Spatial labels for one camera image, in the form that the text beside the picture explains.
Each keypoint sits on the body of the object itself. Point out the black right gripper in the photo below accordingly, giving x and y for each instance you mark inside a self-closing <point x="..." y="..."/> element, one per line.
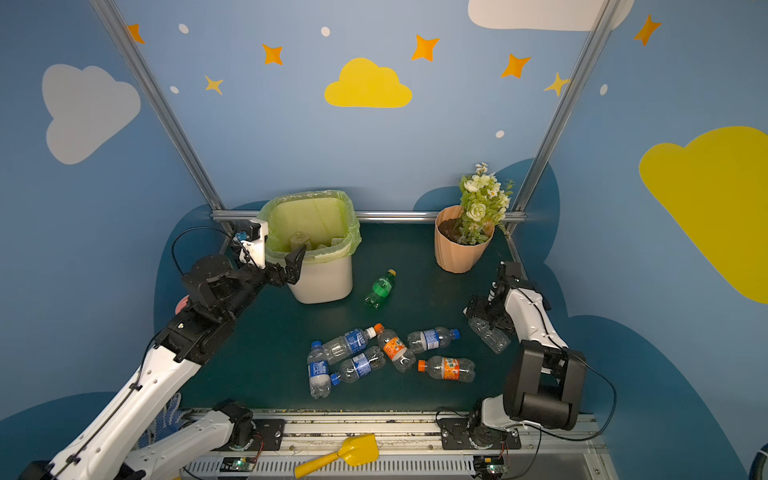
<point x="482" y="310"/>

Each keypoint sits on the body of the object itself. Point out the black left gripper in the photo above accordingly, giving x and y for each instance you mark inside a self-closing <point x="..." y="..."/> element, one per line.
<point x="276" y="271"/>

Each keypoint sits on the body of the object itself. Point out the clear bottle yellow cap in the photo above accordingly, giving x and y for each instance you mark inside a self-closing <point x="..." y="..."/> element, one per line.
<point x="300" y="240"/>

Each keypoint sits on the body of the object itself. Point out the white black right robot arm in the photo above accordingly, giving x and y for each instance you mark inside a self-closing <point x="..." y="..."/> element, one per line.
<point x="544" y="384"/>

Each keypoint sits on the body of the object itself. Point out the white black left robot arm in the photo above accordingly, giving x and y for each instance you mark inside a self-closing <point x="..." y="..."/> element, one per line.
<point x="219" y="292"/>

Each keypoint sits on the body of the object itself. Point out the white plastic trash bin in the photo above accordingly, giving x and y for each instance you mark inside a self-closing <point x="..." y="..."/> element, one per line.
<point x="322" y="283"/>

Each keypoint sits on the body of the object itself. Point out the green bin liner bag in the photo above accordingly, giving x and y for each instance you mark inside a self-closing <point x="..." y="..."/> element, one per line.
<point x="322" y="214"/>

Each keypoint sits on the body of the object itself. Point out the clear bottle near right edge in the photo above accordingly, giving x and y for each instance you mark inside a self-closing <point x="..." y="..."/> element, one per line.
<point x="493" y="337"/>

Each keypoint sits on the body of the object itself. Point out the clear bottle blue cap right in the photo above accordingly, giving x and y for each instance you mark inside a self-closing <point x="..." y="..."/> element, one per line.
<point x="431" y="339"/>

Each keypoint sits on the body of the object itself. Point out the clear bottle orange cap right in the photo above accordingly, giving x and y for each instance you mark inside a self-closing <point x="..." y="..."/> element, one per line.
<point x="448" y="368"/>

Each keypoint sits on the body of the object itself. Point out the clear bottle blue label upper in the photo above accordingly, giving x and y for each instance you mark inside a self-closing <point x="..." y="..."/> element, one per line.
<point x="350" y="343"/>

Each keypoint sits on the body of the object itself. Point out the clear bottle blue label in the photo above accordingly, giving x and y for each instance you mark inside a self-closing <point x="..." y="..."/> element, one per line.
<point x="350" y="343"/>
<point x="361" y="365"/>
<point x="320" y="384"/>

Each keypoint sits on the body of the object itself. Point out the pink plastic watering can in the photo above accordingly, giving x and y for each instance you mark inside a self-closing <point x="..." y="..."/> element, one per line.
<point x="181" y="304"/>

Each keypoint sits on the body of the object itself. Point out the white artificial flowers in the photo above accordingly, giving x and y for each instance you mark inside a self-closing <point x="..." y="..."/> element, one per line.
<point x="484" y="203"/>

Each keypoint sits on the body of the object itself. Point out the clear bottle blue label left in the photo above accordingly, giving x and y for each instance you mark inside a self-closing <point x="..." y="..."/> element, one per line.
<point x="320" y="384"/>

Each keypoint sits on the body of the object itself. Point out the green plastic bottle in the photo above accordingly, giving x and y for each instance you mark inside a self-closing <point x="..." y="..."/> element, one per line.
<point x="381" y="289"/>

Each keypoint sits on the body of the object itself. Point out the clear bottle orange label middle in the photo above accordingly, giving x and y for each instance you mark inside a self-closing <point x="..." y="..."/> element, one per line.
<point x="401" y="356"/>

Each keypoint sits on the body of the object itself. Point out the clear bottle blue label lower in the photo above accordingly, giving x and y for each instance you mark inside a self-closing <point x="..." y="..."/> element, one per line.
<point x="361" y="365"/>

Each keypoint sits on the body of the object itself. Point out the blue white work glove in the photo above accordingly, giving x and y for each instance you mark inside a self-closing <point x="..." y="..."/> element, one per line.
<point x="167" y="422"/>

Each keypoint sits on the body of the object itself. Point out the yellow plastic shovel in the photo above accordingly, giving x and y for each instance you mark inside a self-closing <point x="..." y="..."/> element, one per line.
<point x="355" y="451"/>

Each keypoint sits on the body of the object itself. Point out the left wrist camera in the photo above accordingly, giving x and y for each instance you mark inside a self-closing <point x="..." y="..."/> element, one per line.
<point x="252" y="240"/>

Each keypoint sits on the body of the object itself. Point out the aluminium rear frame rail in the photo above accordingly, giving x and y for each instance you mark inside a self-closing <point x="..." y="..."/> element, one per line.
<point x="380" y="217"/>

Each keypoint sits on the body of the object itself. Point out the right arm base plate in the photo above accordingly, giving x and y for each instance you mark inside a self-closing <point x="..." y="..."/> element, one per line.
<point x="464" y="434"/>

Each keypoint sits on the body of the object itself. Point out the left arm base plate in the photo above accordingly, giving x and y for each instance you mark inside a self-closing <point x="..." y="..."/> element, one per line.
<point x="268" y="434"/>

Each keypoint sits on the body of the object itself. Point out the white perforated cable duct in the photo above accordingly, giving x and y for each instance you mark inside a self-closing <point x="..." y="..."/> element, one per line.
<point x="283" y="467"/>

